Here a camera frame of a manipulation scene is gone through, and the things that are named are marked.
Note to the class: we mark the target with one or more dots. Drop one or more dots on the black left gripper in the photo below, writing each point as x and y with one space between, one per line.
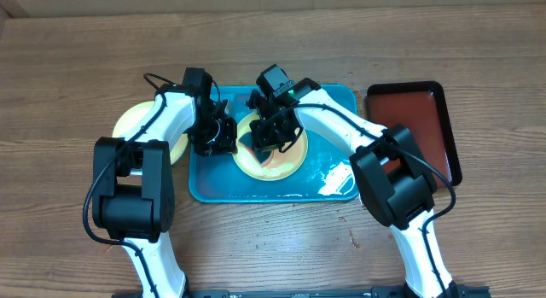
228 145

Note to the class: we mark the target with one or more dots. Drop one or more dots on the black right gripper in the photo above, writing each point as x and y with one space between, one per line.
265 141

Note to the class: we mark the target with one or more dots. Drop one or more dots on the yellow plate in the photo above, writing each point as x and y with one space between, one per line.
133 115
274 165

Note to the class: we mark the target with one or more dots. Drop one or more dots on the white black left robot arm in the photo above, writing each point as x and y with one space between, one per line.
131 201

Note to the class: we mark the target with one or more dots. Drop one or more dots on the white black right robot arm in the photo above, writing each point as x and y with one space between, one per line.
395 183

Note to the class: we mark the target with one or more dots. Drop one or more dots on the teal plastic tray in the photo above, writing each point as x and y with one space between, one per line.
325 174

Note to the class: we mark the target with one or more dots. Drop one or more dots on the black tray with brown water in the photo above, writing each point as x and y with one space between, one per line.
421 107

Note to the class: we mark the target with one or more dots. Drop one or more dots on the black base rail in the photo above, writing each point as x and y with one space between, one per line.
459 290

